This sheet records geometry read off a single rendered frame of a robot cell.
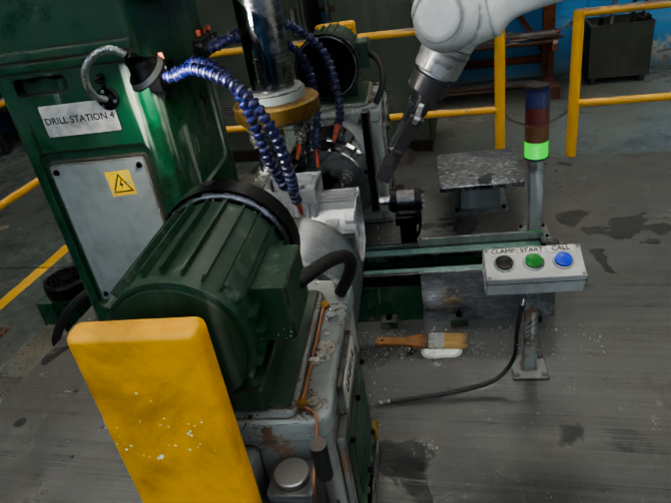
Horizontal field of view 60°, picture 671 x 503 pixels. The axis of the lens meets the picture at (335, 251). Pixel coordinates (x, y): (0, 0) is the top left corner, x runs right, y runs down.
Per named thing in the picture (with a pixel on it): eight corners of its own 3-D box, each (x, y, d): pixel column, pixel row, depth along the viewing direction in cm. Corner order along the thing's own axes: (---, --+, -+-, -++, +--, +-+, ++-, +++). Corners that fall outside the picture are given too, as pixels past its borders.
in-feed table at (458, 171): (441, 224, 175) (439, 188, 169) (438, 187, 198) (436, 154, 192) (524, 218, 171) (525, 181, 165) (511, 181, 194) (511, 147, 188)
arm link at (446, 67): (426, 38, 101) (411, 70, 104) (473, 60, 102) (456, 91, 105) (425, 29, 109) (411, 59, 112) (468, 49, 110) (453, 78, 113)
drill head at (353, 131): (284, 245, 154) (265, 156, 141) (308, 182, 189) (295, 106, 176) (378, 238, 149) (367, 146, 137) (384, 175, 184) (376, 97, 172)
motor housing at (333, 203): (276, 289, 134) (259, 217, 125) (291, 249, 150) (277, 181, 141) (361, 285, 131) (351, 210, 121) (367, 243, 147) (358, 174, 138)
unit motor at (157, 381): (162, 593, 73) (24, 324, 52) (232, 401, 101) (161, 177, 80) (365, 600, 68) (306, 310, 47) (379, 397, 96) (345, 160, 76)
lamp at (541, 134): (526, 145, 147) (526, 128, 145) (522, 137, 152) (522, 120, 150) (550, 143, 146) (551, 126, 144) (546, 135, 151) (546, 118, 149)
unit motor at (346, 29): (312, 181, 181) (287, 40, 160) (326, 144, 209) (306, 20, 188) (394, 173, 177) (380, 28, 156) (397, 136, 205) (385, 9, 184)
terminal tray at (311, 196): (267, 223, 130) (260, 194, 127) (277, 202, 139) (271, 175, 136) (320, 219, 128) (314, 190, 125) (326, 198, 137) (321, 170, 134)
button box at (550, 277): (485, 296, 106) (485, 280, 102) (481, 264, 110) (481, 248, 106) (584, 291, 103) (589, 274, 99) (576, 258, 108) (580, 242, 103)
